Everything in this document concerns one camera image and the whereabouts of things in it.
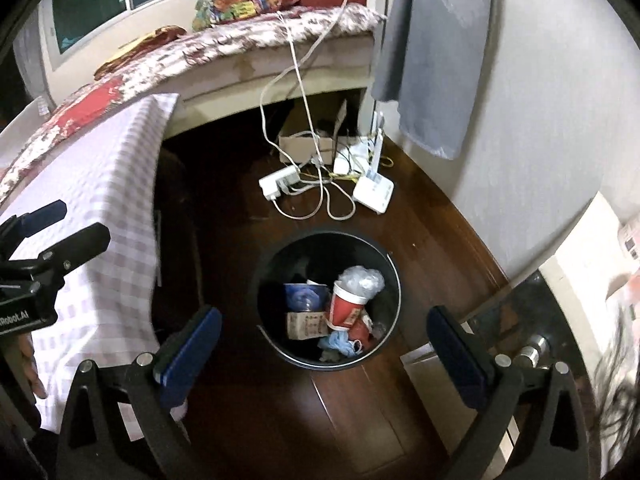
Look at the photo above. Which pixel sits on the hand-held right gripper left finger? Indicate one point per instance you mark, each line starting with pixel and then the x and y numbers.
pixel 192 355

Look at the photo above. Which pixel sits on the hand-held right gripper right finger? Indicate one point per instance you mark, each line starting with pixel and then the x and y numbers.
pixel 457 365

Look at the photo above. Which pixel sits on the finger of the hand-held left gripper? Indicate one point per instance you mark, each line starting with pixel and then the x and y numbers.
pixel 47 212
pixel 82 247

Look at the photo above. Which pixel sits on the red plastic bag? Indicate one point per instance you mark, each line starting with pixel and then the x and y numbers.
pixel 360 330

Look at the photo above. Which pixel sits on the small cigarette box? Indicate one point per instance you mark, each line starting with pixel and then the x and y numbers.
pixel 305 325

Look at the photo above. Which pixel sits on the blue wrapper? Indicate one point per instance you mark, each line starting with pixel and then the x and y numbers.
pixel 337 345

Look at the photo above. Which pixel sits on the black trash bin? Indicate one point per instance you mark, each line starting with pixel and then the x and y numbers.
pixel 280 270

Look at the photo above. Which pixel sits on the clear plastic bag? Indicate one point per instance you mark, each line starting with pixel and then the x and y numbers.
pixel 362 282

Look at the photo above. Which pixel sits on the blue paper cup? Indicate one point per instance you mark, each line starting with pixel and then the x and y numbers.
pixel 305 297

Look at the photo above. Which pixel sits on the red paper cup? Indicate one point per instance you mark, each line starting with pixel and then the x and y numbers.
pixel 345 307

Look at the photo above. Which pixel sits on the person's left hand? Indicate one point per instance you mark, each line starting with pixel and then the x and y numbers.
pixel 29 360

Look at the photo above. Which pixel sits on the pink checkered tablecloth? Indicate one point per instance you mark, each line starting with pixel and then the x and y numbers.
pixel 100 185

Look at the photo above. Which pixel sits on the black panel with metal knob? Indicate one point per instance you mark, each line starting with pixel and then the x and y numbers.
pixel 520 310

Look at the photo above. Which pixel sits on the white bed footboard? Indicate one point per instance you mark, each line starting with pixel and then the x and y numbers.
pixel 25 130

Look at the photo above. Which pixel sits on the dark tangled strands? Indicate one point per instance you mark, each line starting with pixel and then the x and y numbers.
pixel 620 385

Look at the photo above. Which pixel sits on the white printed box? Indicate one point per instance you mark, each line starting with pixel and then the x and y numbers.
pixel 585 250

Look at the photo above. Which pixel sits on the folded yellow red blanket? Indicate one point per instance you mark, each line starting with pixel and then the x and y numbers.
pixel 140 50

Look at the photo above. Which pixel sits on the flat white router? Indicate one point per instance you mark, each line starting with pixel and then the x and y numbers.
pixel 374 192

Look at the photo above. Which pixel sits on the white power strip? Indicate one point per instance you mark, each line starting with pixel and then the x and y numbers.
pixel 277 182

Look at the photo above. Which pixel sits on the sliding glass window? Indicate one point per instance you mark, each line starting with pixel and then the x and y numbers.
pixel 110 0

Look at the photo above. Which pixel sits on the red floral bedspread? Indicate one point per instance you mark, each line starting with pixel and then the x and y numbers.
pixel 200 50

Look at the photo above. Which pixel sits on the white router with antennas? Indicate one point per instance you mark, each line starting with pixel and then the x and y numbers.
pixel 350 160

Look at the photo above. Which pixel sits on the brown cardboard box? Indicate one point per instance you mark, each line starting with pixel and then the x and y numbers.
pixel 300 147

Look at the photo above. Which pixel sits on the colourful printed pillow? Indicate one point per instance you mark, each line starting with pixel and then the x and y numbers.
pixel 240 2

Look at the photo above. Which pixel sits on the long grey patterned curtain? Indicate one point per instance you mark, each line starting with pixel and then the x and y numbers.
pixel 435 60

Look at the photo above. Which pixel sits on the beige bed frame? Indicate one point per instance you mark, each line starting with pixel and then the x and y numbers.
pixel 240 95

